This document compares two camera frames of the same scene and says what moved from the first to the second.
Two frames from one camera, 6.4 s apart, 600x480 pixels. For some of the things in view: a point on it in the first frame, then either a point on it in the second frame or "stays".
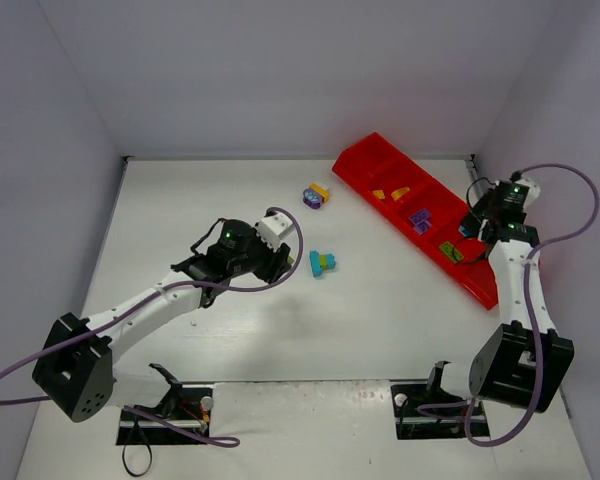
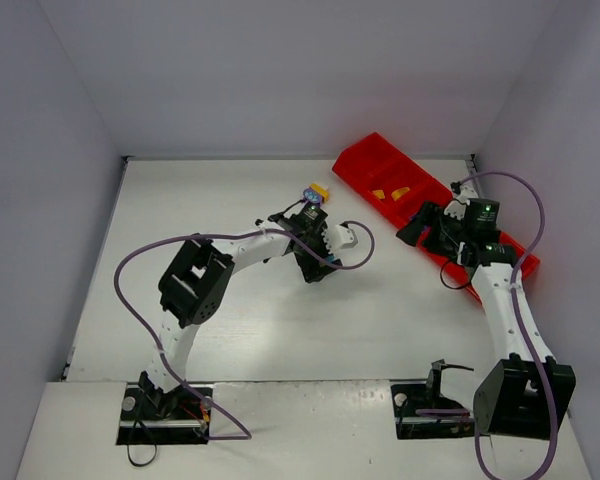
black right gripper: (471, 228) to (432, 220)
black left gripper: (277, 263) to (305, 220)
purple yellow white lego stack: (316, 195) stays
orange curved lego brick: (398, 193) stays
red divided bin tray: (422, 209) stays
